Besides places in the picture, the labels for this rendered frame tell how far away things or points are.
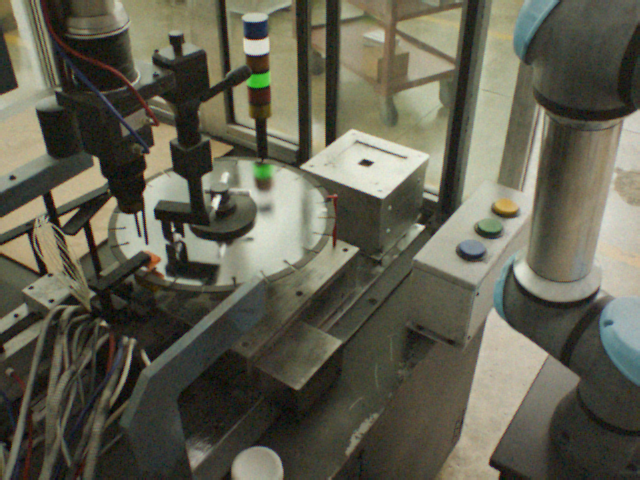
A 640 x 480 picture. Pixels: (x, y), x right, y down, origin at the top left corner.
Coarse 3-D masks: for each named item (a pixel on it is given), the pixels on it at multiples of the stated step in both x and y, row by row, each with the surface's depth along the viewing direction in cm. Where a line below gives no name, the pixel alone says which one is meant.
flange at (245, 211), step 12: (228, 204) 103; (240, 204) 106; (252, 204) 106; (216, 216) 103; (228, 216) 103; (240, 216) 103; (252, 216) 103; (192, 228) 102; (204, 228) 101; (216, 228) 101; (228, 228) 101; (240, 228) 101
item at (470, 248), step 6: (468, 240) 107; (474, 240) 107; (462, 246) 106; (468, 246) 106; (474, 246) 106; (480, 246) 106; (462, 252) 105; (468, 252) 105; (474, 252) 105; (480, 252) 105; (474, 258) 105
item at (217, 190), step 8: (224, 176) 105; (216, 184) 102; (224, 184) 102; (208, 192) 102; (216, 192) 101; (224, 192) 101; (232, 192) 102; (240, 192) 102; (248, 192) 102; (216, 200) 100; (224, 200) 102; (216, 208) 99
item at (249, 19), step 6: (246, 18) 116; (252, 18) 116; (258, 18) 116; (264, 18) 116; (246, 24) 116; (252, 24) 115; (258, 24) 115; (264, 24) 116; (246, 30) 116; (252, 30) 116; (258, 30) 116; (264, 30) 117; (246, 36) 117; (252, 36) 116; (258, 36) 116; (264, 36) 117
